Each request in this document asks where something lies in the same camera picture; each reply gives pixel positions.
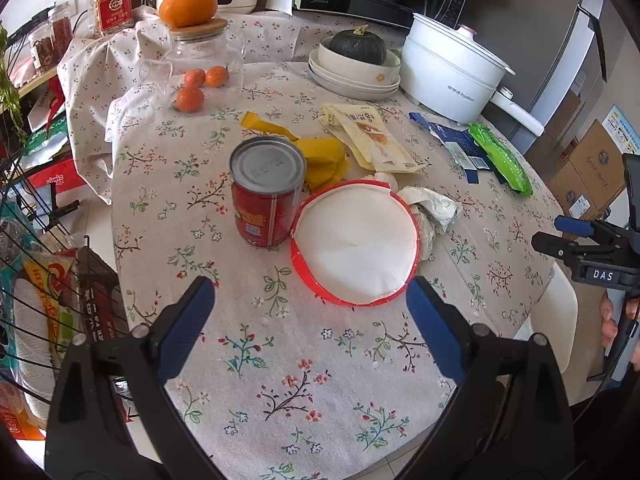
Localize yellow bread wrapper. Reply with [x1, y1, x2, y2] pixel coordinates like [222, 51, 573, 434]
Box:
[319, 104, 423, 174]

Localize white trash bin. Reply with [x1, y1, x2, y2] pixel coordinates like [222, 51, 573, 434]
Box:
[514, 262, 578, 374]

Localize person's right hand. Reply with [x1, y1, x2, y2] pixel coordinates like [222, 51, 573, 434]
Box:
[599, 292, 640, 372]

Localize lower cardboard box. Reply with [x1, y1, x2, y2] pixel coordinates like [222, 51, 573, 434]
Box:
[548, 162, 599, 220]

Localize cardboard box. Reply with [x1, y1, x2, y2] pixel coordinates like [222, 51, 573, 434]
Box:
[570, 120, 625, 210]
[548, 162, 599, 220]

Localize upper cardboard box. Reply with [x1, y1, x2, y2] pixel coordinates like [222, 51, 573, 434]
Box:
[570, 120, 625, 210]

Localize green snack bag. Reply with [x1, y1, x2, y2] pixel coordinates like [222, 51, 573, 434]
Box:
[468, 122, 533, 196]

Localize white blue printed box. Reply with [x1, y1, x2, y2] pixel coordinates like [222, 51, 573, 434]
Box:
[602, 105, 640, 155]

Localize crumpled white paper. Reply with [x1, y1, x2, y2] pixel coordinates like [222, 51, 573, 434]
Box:
[367, 172, 462, 261]

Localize grey refrigerator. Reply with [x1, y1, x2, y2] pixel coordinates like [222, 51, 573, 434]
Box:
[474, 0, 614, 156]

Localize blue flattened carton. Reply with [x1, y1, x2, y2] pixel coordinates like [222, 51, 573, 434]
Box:
[409, 112, 506, 184]

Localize white electric cooking pot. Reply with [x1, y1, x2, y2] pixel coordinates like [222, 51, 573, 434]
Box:
[400, 13, 544, 136]

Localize red rimmed paper bowl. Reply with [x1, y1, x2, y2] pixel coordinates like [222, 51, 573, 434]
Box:
[290, 179, 421, 308]

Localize white flower bowl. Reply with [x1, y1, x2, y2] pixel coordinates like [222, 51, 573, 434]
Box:
[317, 36, 401, 86]

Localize crumpled yellow wrapper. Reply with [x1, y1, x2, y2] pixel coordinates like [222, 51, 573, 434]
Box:
[241, 112, 349, 193]

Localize floral tablecloth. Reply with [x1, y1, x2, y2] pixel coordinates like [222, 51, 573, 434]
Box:
[55, 4, 566, 480]

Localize stacked white plates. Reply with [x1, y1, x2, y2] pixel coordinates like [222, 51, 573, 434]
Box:
[307, 49, 400, 102]

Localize red tin can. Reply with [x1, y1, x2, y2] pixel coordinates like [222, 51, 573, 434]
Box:
[230, 136, 306, 247]

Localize dark green pumpkin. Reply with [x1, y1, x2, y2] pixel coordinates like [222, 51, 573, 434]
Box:
[329, 25, 386, 65]

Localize glass jar with wooden lid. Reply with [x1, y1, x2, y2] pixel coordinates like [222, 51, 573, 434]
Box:
[138, 18, 247, 115]

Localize glass jar with red snacks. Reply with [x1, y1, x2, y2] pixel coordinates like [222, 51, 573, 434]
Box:
[28, 2, 73, 75]

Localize red label jar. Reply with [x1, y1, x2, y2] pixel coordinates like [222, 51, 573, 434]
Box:
[90, 0, 134, 36]

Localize large orange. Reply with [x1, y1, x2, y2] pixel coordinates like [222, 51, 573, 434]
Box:
[158, 0, 218, 28]

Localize black wire rack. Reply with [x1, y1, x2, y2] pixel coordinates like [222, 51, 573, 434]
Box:
[1, 130, 134, 439]

